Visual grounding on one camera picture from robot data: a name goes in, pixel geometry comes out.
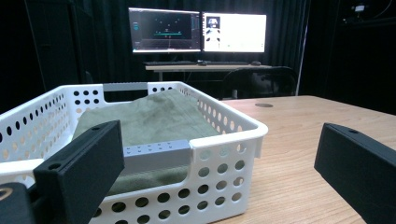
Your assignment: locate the black keyboard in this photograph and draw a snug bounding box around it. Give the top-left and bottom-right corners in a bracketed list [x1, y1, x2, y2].
[143, 60, 198, 66]

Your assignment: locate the light wooden computer desk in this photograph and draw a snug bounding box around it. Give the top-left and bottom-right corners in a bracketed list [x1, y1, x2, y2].
[144, 63, 274, 82]

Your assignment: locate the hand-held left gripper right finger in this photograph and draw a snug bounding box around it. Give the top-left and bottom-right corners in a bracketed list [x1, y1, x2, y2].
[314, 122, 396, 224]

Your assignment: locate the white perforated plastic basket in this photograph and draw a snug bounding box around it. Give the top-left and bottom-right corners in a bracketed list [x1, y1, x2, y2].
[0, 81, 269, 224]

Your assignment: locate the metal stand pole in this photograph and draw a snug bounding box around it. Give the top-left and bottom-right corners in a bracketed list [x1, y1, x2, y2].
[294, 24, 309, 97]

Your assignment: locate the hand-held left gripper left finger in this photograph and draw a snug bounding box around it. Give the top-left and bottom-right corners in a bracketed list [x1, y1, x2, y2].
[33, 119, 125, 224]

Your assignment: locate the black chair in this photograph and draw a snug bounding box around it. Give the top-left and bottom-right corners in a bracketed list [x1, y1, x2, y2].
[220, 65, 299, 101]

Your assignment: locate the dark screen computer monitor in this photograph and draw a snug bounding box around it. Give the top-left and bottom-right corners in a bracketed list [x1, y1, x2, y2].
[128, 7, 203, 54]

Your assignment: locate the white screen computer monitor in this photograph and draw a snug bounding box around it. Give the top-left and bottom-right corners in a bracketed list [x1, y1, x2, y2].
[201, 11, 268, 54]

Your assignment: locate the olive green cloth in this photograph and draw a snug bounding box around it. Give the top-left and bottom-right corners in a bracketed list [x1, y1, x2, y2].
[72, 89, 220, 196]

